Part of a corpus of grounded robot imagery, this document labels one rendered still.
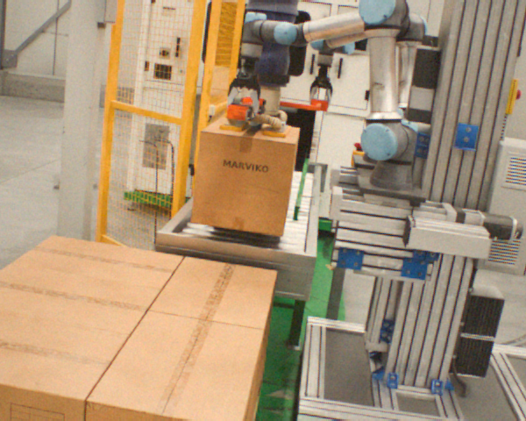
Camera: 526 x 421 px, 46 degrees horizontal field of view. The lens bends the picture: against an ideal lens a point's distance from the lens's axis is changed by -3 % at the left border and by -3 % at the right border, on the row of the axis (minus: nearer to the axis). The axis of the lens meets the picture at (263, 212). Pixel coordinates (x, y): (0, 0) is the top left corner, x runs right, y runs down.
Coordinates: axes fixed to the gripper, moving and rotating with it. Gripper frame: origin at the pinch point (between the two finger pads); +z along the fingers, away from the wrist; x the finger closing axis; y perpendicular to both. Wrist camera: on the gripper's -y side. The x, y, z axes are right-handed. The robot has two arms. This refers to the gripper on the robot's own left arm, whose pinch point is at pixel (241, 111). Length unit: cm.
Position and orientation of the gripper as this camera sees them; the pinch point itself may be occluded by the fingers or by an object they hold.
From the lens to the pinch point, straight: 234.9
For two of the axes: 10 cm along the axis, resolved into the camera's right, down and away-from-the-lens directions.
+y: 1.1, -2.4, 9.7
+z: -1.4, 9.6, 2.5
